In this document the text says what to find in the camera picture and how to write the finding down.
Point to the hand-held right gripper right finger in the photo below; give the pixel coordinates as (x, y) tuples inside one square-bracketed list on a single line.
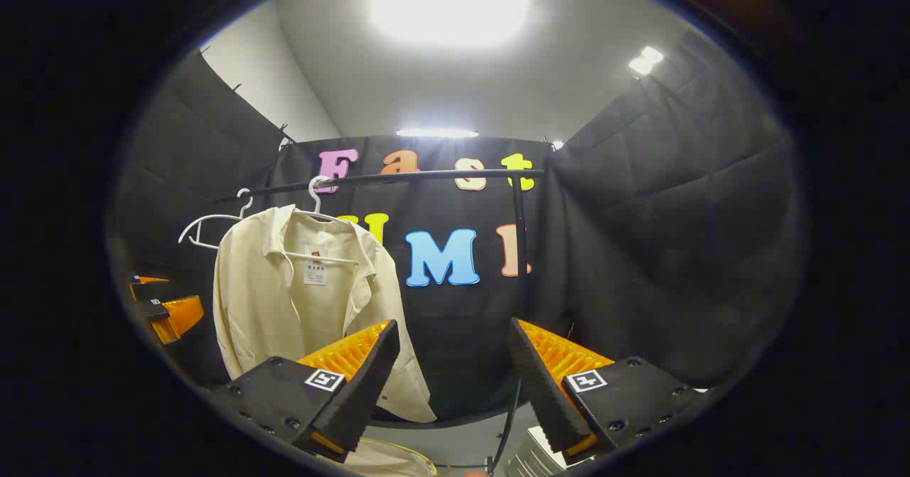
[(540, 392)]

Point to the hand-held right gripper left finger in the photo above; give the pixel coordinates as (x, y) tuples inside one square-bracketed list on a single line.
[(366, 392)]

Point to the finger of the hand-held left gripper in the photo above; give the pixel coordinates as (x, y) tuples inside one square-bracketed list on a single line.
[(178, 317), (148, 291)]

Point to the beige laundry hamper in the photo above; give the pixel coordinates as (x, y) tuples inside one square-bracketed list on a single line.
[(391, 463)]

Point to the cream collared shirt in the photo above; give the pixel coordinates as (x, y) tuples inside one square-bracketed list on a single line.
[(256, 306)]

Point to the white plastic clothes hanger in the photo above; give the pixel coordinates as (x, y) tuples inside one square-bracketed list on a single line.
[(220, 216), (313, 200)]

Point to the black metal clothes rack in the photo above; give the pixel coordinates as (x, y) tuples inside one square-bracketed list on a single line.
[(426, 176)]

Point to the white ribbed panel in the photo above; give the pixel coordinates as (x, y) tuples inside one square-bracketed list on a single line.
[(533, 456)]

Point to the ceiling strip light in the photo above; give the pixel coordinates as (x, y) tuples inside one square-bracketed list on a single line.
[(437, 134)]

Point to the small ceiling spot light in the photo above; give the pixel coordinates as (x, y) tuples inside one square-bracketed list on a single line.
[(645, 60)]

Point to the large round ceiling light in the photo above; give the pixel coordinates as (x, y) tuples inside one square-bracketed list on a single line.
[(448, 4)]

